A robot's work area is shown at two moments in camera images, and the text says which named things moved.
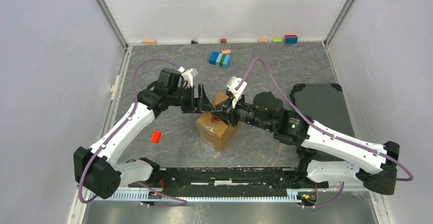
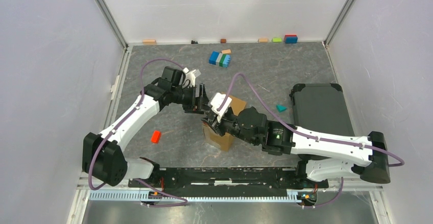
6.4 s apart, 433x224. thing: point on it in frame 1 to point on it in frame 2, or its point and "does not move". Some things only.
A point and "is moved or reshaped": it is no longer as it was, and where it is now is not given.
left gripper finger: (205, 104) does not move
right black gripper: (227, 114) to (213, 122)
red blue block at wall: (291, 39) does not move
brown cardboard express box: (217, 134) is moved or reshaped
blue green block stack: (219, 59) does not move
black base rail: (273, 178) does not move
